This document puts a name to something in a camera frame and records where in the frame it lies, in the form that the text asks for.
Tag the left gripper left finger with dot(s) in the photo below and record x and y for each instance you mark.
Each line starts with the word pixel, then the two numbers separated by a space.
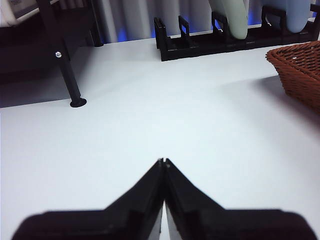
pixel 100 225

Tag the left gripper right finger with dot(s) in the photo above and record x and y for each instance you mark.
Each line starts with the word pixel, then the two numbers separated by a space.
pixel 237 225

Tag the brown wicker basket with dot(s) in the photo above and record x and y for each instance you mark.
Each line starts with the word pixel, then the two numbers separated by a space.
pixel 300 75

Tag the black metal shelf rack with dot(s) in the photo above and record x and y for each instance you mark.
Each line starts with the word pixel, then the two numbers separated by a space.
pixel 68 75

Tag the black dish rack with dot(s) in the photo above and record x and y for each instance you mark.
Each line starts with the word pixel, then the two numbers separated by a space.
pixel 200 48

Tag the pale green plate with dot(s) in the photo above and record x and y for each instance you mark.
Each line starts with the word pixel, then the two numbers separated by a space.
pixel 235 20

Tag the pale blue plate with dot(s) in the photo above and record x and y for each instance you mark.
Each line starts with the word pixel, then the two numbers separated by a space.
pixel 295 15

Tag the silver toaster oven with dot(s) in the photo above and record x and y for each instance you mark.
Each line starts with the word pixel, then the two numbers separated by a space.
pixel 7 12

